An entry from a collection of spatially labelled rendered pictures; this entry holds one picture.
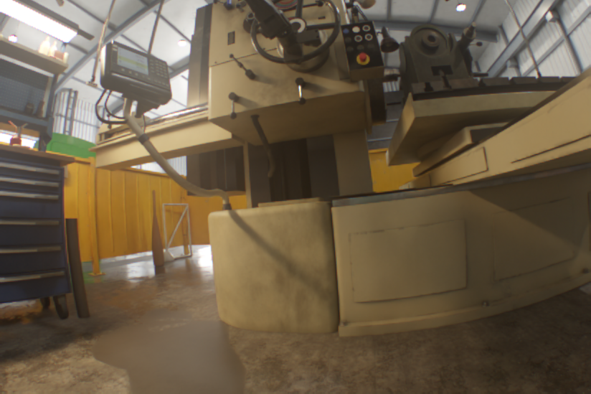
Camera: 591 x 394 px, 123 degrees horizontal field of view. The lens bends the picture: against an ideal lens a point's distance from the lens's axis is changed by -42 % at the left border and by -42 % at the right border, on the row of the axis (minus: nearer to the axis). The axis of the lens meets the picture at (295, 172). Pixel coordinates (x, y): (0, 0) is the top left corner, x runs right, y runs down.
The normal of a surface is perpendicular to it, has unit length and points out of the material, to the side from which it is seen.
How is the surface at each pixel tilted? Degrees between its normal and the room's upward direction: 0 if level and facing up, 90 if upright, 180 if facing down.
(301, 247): 90
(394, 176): 90
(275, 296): 90
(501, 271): 90
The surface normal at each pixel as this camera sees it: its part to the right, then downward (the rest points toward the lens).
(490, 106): -0.25, -0.11
